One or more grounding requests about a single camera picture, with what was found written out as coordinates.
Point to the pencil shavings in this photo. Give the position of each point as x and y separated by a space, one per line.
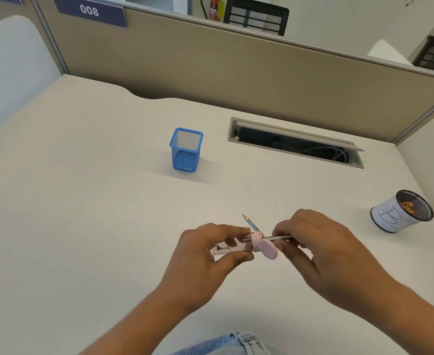
409 205

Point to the red fire extinguisher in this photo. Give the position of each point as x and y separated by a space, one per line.
214 9

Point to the person's left thumb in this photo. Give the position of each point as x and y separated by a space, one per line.
237 259

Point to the person's right thumb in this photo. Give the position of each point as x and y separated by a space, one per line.
289 249

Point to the blue jeans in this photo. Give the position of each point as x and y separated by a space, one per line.
231 345

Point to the blue mesh pen holder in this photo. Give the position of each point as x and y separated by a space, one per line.
185 155

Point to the white side divider panel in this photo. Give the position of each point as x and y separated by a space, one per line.
13 70
431 162

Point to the beige desk partition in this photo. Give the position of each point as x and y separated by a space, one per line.
202 62

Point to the person's left forearm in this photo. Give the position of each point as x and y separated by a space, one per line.
139 325

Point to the white rounded divider panel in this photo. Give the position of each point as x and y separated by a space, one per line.
387 53

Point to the blue sharpened pencil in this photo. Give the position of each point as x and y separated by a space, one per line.
252 224

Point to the person's left hand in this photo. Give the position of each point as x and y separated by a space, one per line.
191 266

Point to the black mesh cup white label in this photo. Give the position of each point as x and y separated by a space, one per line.
388 218

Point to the pink clear pencil sharpener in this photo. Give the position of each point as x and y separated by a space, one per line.
269 251

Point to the person's right hand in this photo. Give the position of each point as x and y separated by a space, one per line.
342 266

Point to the person's right forearm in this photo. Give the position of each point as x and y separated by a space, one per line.
412 321

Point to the thin grey pencil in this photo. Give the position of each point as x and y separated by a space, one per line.
276 237

